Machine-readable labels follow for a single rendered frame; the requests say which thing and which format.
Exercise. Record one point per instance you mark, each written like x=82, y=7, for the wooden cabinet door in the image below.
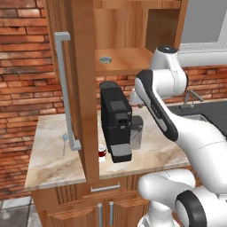
x=84, y=88

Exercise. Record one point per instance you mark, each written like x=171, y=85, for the grey tap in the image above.
x=192, y=94

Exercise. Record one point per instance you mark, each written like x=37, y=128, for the wooden base cupboard door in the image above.
x=127, y=211
x=74, y=217

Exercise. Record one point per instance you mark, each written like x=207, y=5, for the window with white frame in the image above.
x=204, y=23

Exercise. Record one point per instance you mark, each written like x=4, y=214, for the wooden drawer front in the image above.
x=103, y=184

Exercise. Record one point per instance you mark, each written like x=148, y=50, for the dark sink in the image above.
x=214, y=111

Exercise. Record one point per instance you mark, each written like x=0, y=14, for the wooden wall cabinet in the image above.
x=124, y=60

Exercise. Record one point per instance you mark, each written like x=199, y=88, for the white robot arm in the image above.
x=204, y=139

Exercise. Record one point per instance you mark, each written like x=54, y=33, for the pale blue spoon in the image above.
x=64, y=137

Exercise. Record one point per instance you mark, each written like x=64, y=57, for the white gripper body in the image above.
x=136, y=97

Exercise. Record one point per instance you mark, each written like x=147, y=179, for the black coffee machine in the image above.
x=115, y=121

